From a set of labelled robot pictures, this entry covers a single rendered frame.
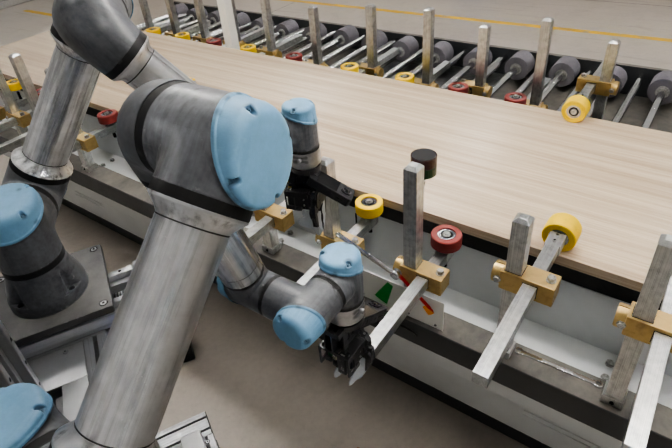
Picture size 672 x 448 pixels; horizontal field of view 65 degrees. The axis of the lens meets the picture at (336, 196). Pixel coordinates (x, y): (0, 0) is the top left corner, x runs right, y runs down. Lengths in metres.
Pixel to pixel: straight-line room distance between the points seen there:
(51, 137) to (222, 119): 0.66
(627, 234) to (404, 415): 1.06
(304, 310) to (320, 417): 1.29
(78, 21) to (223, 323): 1.77
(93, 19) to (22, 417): 0.57
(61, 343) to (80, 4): 0.68
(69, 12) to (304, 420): 1.61
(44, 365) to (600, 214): 1.34
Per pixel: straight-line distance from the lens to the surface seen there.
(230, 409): 2.21
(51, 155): 1.19
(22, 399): 0.75
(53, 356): 1.26
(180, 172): 0.56
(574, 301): 1.50
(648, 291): 1.14
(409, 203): 1.22
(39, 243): 1.14
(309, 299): 0.87
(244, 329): 2.44
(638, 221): 1.55
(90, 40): 0.94
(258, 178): 0.56
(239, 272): 0.87
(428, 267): 1.34
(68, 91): 1.12
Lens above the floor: 1.78
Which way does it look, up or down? 35 degrees down
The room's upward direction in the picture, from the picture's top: 5 degrees counter-clockwise
